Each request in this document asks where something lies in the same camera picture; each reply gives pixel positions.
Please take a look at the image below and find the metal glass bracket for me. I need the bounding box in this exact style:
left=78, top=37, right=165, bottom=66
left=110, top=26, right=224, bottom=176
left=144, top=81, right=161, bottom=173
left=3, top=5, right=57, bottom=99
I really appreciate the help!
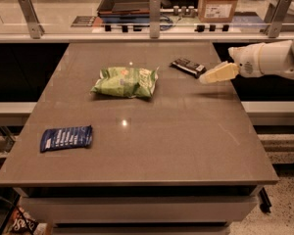
left=18, top=0, right=44, bottom=39
left=149, top=0, right=161, bottom=38
left=264, top=0, right=292, bottom=38

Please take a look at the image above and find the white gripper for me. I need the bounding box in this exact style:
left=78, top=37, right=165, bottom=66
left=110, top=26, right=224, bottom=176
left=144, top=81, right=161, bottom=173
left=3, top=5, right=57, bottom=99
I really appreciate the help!
left=199, top=43, right=264, bottom=84

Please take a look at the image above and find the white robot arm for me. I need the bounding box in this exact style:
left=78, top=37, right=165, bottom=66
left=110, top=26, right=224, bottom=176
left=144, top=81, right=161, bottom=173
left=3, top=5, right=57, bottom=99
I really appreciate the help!
left=199, top=39, right=294, bottom=84

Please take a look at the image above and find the red snack bag on floor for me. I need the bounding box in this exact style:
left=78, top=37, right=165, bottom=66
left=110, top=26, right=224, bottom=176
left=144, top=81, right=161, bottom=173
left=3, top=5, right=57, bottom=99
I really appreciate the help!
left=4, top=209, right=47, bottom=235

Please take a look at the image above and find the left metal glass bracket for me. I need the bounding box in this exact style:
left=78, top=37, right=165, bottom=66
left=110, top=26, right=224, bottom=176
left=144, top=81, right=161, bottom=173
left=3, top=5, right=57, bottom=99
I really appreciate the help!
left=18, top=0, right=44, bottom=39

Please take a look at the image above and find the black rxbar chocolate bar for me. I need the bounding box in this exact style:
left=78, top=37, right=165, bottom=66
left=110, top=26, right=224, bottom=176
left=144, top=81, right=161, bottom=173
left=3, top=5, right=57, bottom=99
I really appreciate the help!
left=171, top=58, right=207, bottom=78

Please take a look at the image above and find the middle metal glass bracket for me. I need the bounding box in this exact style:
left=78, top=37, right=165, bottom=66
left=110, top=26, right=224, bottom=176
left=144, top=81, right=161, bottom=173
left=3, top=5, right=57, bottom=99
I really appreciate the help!
left=149, top=0, right=161, bottom=38

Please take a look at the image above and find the white drawer cabinet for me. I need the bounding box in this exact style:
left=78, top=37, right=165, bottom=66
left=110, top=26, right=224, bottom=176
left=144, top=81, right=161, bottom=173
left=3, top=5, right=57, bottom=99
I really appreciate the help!
left=18, top=190, right=258, bottom=235

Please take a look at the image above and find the dark open tray box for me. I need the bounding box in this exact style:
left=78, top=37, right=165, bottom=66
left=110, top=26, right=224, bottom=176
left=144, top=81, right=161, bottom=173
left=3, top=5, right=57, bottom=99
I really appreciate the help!
left=97, top=0, right=150, bottom=16

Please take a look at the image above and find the blue snack bar wrapper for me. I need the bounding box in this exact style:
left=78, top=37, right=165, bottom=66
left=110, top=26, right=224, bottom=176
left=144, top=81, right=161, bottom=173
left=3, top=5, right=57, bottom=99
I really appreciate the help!
left=40, top=125, right=92, bottom=153

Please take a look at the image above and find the green chip bag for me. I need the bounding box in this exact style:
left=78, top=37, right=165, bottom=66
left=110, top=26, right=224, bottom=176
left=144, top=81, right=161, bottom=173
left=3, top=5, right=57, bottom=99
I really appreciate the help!
left=91, top=67, right=158, bottom=98

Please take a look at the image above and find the glass barrier panel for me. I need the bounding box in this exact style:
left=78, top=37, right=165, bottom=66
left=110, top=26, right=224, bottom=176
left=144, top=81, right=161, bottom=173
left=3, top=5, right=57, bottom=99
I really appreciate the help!
left=0, top=0, right=294, bottom=36

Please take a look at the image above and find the right metal glass bracket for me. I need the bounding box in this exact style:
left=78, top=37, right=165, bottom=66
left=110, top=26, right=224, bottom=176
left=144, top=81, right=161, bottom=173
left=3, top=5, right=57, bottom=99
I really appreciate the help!
left=264, top=0, right=292, bottom=38

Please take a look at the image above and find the brown cardboard box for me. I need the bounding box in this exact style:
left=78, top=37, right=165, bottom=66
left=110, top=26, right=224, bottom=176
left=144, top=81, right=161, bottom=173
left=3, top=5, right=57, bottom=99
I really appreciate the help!
left=198, top=0, right=238, bottom=23

